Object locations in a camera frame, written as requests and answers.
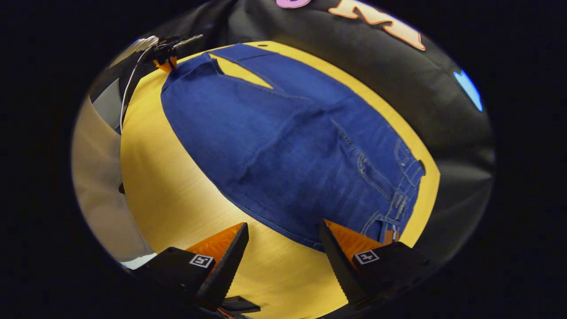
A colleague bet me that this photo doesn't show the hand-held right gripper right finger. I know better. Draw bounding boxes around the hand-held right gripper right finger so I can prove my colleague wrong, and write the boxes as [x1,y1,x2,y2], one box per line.
[319,219,437,306]

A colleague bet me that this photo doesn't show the blue jeans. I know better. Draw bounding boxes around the blue jeans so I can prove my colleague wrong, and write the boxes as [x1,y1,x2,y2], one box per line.
[160,43,427,252]

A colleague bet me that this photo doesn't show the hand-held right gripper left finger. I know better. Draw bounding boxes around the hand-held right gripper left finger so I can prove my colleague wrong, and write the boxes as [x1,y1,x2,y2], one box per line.
[132,222,249,311]

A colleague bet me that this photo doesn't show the white cable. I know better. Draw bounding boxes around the white cable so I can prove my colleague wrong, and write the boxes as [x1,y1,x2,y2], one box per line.
[119,38,159,133]

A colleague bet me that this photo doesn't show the black backdrop cloth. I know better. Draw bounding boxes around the black backdrop cloth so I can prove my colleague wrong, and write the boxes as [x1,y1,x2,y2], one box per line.
[89,0,496,271]

